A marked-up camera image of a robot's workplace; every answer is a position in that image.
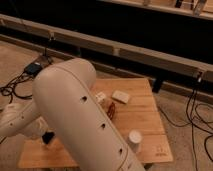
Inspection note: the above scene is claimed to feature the black floor cable left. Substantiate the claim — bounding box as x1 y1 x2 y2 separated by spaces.
0 71 36 104

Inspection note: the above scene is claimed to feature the black floor cables right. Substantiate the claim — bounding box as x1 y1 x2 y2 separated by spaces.
156 71 213 171

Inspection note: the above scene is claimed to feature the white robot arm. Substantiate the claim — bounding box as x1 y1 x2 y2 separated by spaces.
0 58 145 171

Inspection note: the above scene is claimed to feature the black power adapter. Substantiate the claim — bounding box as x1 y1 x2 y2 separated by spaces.
24 63 42 76

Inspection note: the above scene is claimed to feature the beige rectangular sponge block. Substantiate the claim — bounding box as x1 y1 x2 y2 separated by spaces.
112 90 130 104

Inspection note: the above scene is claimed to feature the white paper cup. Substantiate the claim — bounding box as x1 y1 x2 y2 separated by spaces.
127 130 142 153

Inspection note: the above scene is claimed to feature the small white box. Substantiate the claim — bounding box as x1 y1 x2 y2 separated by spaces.
95 92 106 104

